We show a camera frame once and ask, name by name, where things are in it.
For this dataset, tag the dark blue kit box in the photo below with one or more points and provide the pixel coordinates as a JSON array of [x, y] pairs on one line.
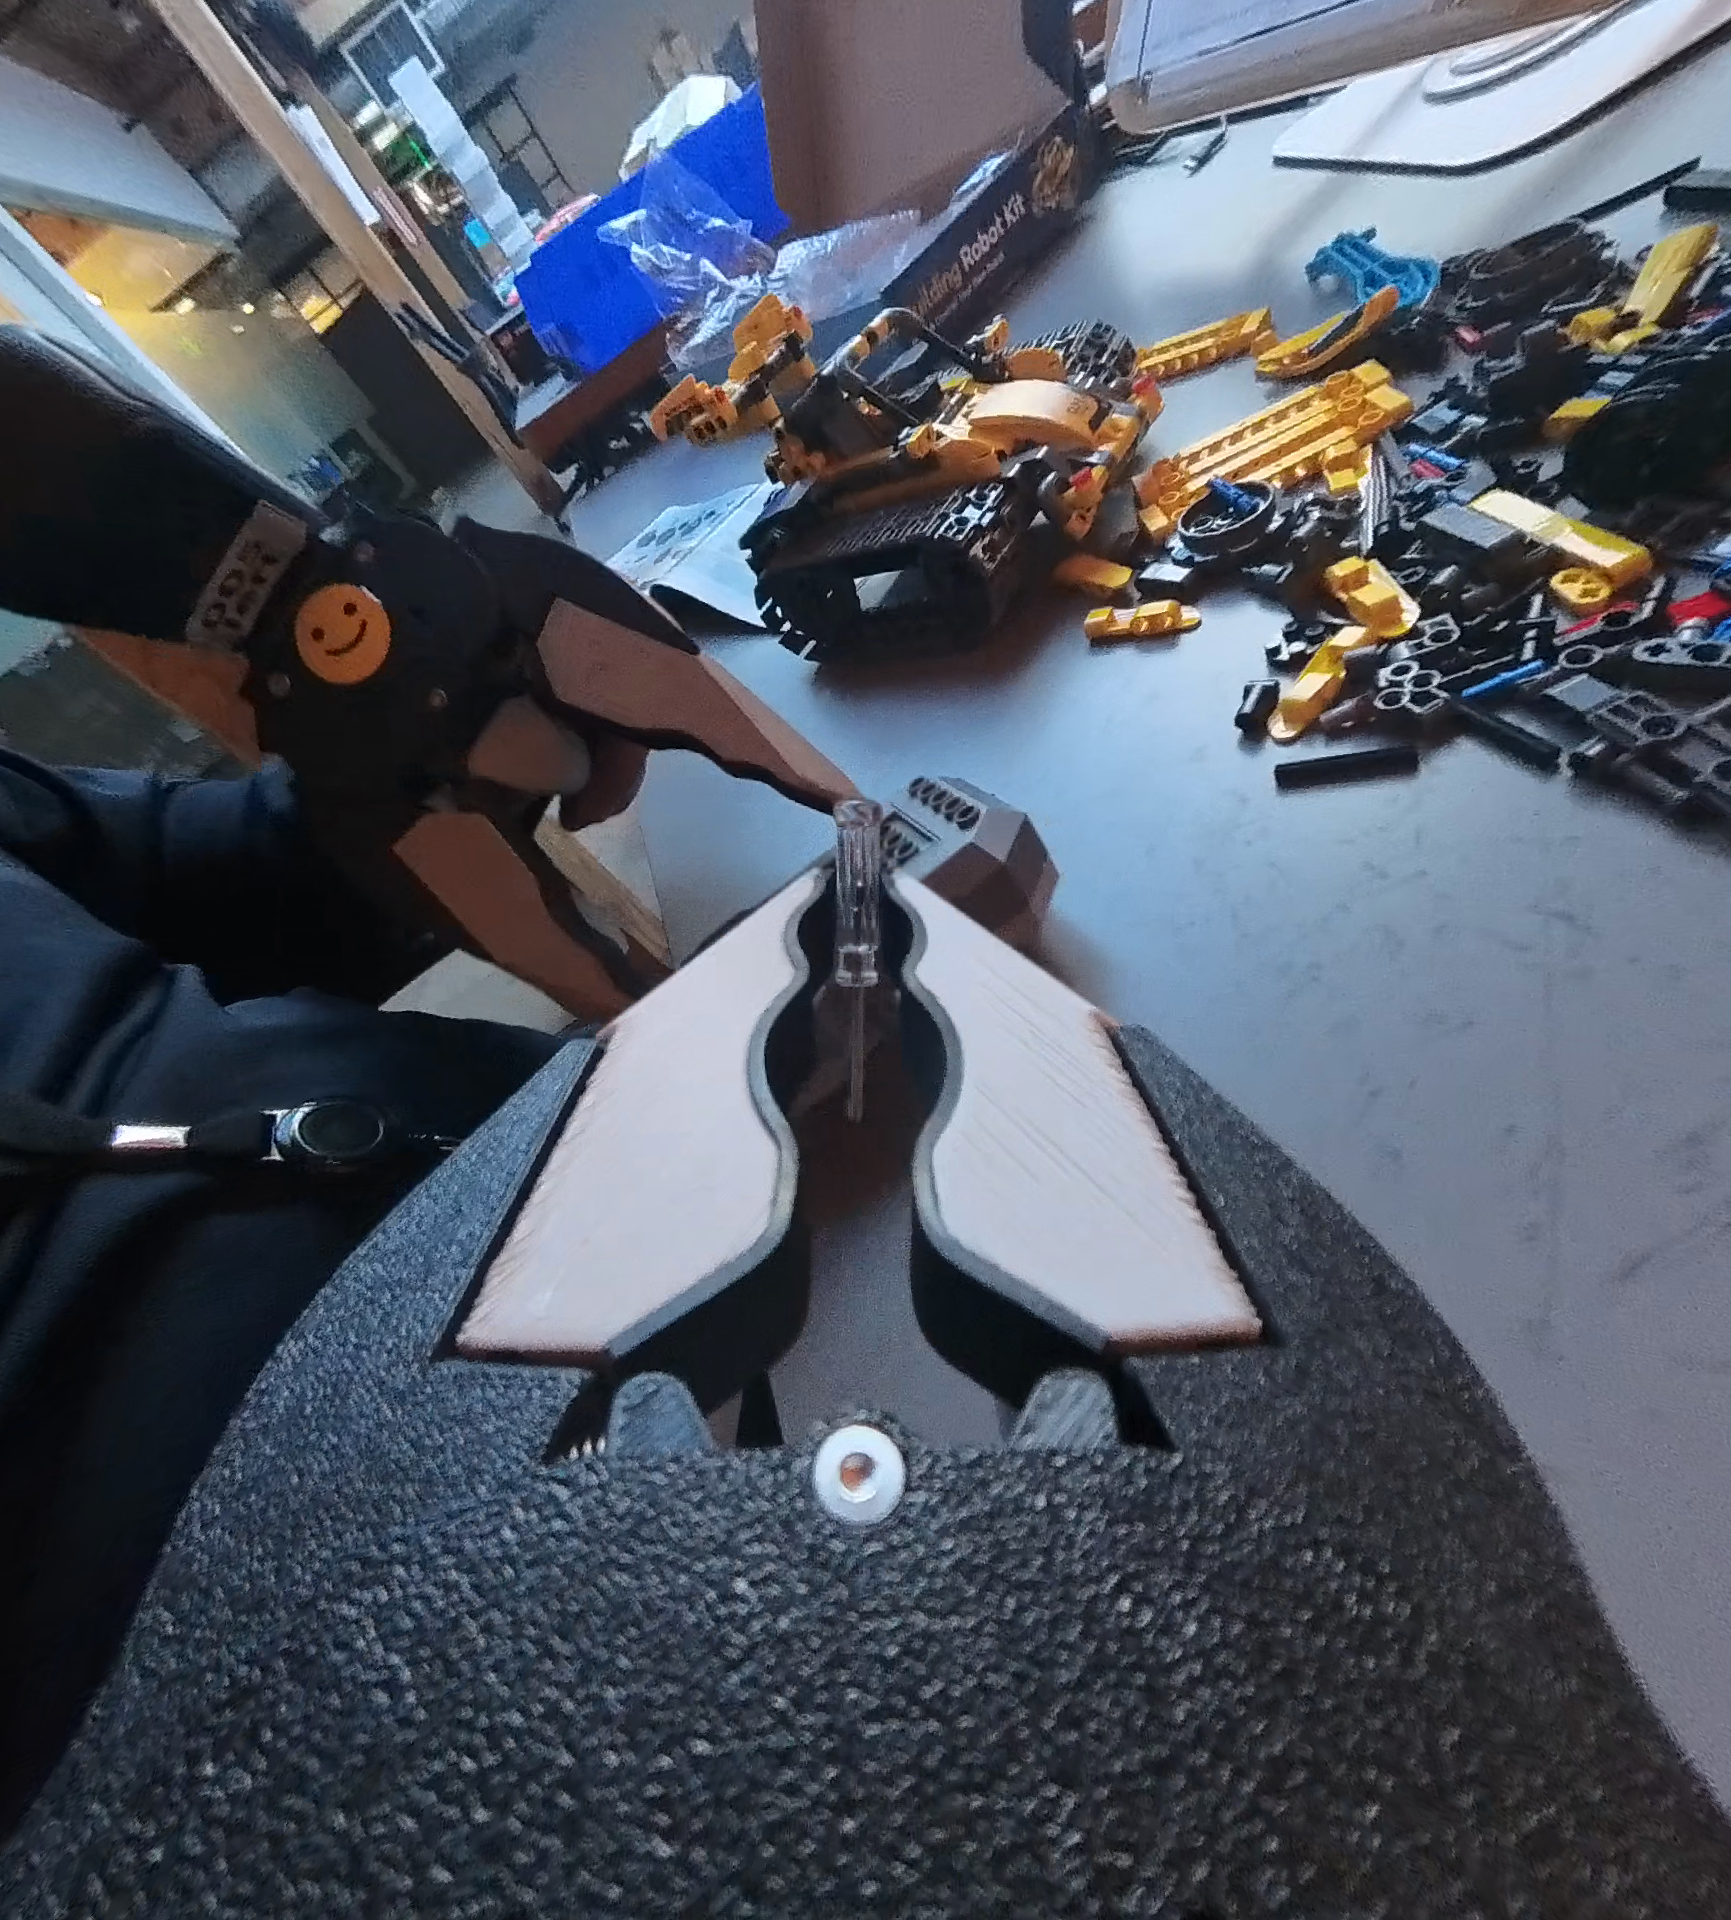
[[927, 135]]

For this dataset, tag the long yellow panel piece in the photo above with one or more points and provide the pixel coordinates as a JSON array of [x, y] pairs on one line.
[[1142, 618]]

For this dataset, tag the yellow long beam frame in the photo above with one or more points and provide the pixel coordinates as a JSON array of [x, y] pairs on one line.
[[1286, 435]]

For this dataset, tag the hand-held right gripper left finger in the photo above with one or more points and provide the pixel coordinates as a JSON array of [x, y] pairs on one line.
[[641, 1184]]

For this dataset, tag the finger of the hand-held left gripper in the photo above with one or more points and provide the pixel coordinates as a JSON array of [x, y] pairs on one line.
[[657, 675], [505, 900]]

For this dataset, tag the wooden document stand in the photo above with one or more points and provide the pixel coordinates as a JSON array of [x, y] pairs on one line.
[[1480, 104]]

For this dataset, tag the yellow tracked toy vehicle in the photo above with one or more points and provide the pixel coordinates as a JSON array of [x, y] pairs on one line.
[[957, 481]]

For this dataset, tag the person's left hand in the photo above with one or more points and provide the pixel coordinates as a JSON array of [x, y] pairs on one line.
[[567, 765]]

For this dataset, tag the clear plastic bag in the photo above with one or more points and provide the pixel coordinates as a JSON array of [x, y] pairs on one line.
[[687, 224]]

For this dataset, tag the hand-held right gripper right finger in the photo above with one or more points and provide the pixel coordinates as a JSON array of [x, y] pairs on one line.
[[1076, 1184]]

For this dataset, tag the black axle rod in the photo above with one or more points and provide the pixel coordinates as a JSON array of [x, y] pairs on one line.
[[1346, 765]]

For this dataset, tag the pile of small brick pieces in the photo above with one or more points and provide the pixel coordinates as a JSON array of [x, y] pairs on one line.
[[1630, 631]]

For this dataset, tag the grey studded battery box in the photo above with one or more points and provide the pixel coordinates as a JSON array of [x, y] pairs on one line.
[[979, 848]]

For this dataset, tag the blue curved brick piece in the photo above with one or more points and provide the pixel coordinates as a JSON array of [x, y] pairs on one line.
[[1368, 270]]

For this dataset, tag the short yellow curved piece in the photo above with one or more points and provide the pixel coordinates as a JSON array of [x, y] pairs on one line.
[[1324, 683]]

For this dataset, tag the blue storage bin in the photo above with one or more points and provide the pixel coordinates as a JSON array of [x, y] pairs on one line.
[[581, 284]]

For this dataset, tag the black round badge reel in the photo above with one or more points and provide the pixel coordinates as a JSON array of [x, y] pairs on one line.
[[333, 1132]]

